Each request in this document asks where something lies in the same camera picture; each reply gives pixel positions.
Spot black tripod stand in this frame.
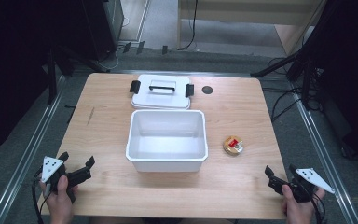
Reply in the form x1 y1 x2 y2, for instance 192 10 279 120
250 0 349 110

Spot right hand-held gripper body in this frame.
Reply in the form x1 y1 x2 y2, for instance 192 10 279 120
268 167 336 204

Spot metal floor rail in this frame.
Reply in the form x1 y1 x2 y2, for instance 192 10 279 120
288 82 358 224
0 74 67 224

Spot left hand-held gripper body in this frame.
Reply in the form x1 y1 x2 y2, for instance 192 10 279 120
40 155 92 204

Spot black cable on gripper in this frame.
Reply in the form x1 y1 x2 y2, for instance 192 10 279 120
31 167 52 224
309 191 327 224

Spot person's right hand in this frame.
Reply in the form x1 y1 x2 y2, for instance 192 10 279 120
281 184 326 224

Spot black hanging cable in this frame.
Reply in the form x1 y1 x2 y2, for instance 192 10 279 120
180 0 200 51

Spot wooden cabinet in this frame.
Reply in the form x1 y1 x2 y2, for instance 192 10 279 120
176 0 327 57

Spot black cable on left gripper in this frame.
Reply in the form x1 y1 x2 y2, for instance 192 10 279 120
31 167 52 224

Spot white plastic storage box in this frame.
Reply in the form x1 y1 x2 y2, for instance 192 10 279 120
125 108 209 174

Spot white box lid black latches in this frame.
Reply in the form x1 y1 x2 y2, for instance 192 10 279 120
129 74 195 110

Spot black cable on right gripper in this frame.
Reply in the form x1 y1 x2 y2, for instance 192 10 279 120
309 191 327 224

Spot person's left hand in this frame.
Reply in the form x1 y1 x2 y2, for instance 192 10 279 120
38 175 79 224

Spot dark cabinet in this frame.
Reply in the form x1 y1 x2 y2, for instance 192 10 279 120
52 0 125 62

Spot black metal stand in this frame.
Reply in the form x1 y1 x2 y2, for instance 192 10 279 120
45 43 106 105

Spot black floor cables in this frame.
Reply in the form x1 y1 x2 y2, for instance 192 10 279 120
262 57 324 123

